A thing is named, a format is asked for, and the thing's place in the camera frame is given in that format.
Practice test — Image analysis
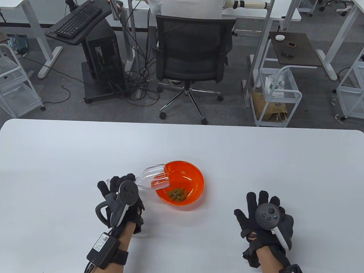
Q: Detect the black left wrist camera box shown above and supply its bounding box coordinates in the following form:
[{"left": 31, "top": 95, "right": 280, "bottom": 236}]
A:
[{"left": 86, "top": 232, "right": 119, "bottom": 269}]

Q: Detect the black mesh office chair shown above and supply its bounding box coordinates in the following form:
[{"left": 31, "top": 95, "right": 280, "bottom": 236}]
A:
[{"left": 150, "top": 15, "right": 237, "bottom": 125}]

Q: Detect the person's right hand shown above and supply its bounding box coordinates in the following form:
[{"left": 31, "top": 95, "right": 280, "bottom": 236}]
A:
[{"left": 234, "top": 191, "right": 294, "bottom": 251}]

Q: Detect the clear wine glass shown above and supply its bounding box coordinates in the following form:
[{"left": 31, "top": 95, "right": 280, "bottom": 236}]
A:
[{"left": 105, "top": 163, "right": 171, "bottom": 191}]

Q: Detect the grey left hand controller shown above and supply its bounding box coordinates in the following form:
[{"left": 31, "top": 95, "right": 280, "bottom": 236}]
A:
[{"left": 95, "top": 180, "right": 139, "bottom": 228}]

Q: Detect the aluminium frame post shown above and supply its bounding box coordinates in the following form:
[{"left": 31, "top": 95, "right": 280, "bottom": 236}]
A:
[
  {"left": 125, "top": 0, "right": 140, "bottom": 71},
  {"left": 244, "top": 0, "right": 275, "bottom": 109}
]

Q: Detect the grey right hand controller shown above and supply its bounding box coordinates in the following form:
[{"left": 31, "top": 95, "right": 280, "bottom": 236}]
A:
[{"left": 255, "top": 203, "right": 291, "bottom": 251}]

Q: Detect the orange plastic bowl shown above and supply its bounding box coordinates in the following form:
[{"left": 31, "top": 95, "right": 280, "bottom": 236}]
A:
[{"left": 156, "top": 160, "right": 205, "bottom": 211}]

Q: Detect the person's left forearm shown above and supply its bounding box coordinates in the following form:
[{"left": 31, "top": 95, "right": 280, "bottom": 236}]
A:
[{"left": 109, "top": 222, "right": 136, "bottom": 273}]

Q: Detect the black computer tower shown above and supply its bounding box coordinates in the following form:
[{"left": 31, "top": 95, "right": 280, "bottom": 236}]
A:
[{"left": 85, "top": 21, "right": 127, "bottom": 95}]

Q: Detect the black keyboard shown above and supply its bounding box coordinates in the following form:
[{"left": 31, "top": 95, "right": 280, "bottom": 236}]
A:
[{"left": 54, "top": 4, "right": 102, "bottom": 39}]

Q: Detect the black floor cable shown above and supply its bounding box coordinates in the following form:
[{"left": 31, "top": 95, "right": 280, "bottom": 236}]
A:
[{"left": 21, "top": 55, "right": 72, "bottom": 104}]

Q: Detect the brown paper bag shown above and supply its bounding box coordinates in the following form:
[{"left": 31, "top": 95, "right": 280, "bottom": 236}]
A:
[{"left": 251, "top": 91, "right": 288, "bottom": 122}]

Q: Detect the white wire cart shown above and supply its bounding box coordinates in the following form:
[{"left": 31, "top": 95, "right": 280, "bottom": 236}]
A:
[
  {"left": 0, "top": 44, "right": 46, "bottom": 119},
  {"left": 336, "top": 48, "right": 364, "bottom": 120}
]

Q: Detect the cream ribbed roll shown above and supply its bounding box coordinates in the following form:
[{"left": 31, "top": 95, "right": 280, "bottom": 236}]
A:
[{"left": 224, "top": 0, "right": 268, "bottom": 9}]

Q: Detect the white cart with bag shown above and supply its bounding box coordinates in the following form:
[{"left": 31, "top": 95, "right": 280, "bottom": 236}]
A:
[{"left": 254, "top": 66, "right": 303, "bottom": 127}]

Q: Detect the white desk with T-leg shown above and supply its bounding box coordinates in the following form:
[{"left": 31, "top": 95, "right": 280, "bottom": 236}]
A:
[
  {"left": 0, "top": 0, "right": 63, "bottom": 79},
  {"left": 315, "top": 0, "right": 364, "bottom": 81}
]

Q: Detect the pile of green raisins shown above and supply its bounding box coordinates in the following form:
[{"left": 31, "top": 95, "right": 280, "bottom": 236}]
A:
[{"left": 167, "top": 187, "right": 187, "bottom": 201}]

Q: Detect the black computer cart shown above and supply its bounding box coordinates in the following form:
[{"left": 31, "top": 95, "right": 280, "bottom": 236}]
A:
[{"left": 45, "top": 0, "right": 127, "bottom": 104}]

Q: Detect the long white desk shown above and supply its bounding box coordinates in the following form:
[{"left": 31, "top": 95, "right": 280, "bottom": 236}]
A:
[{"left": 119, "top": 0, "right": 302, "bottom": 32}]

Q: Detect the dark brown side table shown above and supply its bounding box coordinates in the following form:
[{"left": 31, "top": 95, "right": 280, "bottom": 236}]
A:
[{"left": 268, "top": 32, "right": 324, "bottom": 69}]

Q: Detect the tangle of black cables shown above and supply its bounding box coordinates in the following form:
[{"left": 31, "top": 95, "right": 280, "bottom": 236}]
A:
[{"left": 122, "top": 0, "right": 161, "bottom": 107}]

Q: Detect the grey hand controller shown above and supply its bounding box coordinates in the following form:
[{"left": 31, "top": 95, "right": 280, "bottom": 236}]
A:
[
  {"left": 255, "top": 203, "right": 291, "bottom": 251},
  {"left": 95, "top": 180, "right": 139, "bottom": 228}
]

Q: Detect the person's right forearm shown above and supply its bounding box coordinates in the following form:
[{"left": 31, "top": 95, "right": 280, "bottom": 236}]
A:
[{"left": 255, "top": 246, "right": 285, "bottom": 273}]

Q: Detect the person's left hand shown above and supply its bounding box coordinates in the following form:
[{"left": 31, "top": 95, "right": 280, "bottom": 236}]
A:
[{"left": 97, "top": 173, "right": 145, "bottom": 235}]

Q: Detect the white box in cart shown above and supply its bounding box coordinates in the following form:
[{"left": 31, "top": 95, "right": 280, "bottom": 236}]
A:
[{"left": 264, "top": 75, "right": 286, "bottom": 94}]

